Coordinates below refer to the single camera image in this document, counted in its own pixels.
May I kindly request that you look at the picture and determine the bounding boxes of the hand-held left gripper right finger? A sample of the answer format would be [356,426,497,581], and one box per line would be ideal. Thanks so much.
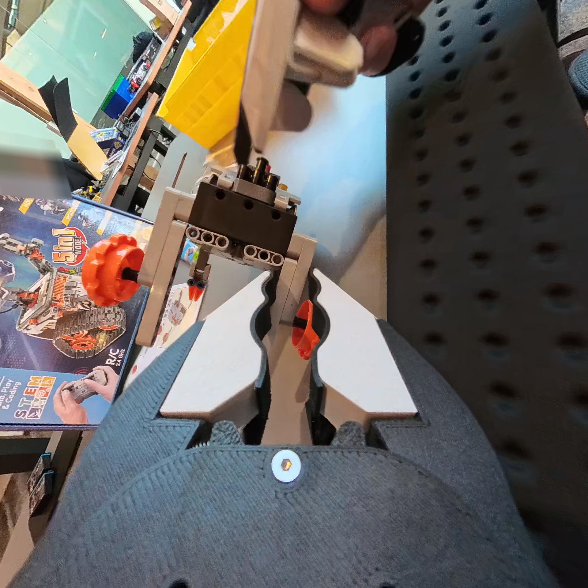
[311,268,420,431]

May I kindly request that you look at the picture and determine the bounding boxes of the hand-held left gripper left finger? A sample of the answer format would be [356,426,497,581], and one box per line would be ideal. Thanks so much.
[160,270,273,431]

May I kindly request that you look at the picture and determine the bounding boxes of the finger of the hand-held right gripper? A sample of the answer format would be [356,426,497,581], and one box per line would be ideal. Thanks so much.
[272,80,314,133]
[233,0,300,162]

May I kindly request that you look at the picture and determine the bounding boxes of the grey toy robot model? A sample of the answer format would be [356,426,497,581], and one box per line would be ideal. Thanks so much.
[186,156,321,445]

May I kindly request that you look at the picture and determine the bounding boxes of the grey desk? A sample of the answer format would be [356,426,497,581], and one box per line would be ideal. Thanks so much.
[138,73,389,368]

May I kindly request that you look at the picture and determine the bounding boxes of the person's right hand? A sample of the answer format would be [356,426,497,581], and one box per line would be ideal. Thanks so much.
[301,0,435,78]

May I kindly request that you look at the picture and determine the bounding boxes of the white instruction booklet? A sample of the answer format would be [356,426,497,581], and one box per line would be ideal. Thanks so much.
[133,282,207,368]

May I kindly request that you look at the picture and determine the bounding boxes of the yellow plastic bin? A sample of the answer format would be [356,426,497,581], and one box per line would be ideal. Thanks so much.
[156,0,258,150]

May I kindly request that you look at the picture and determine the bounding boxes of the blue storage crate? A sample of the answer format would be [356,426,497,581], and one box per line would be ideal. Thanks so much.
[102,86,135,119]

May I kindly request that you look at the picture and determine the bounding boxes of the blue robot kit box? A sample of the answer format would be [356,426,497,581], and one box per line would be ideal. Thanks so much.
[0,195,154,430]

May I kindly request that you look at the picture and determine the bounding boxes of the dark perforated panel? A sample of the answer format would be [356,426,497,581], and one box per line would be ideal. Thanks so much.
[383,0,588,588]

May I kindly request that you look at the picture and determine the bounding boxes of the small black blue box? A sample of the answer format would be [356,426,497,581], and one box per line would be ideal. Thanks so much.
[27,452,58,517]

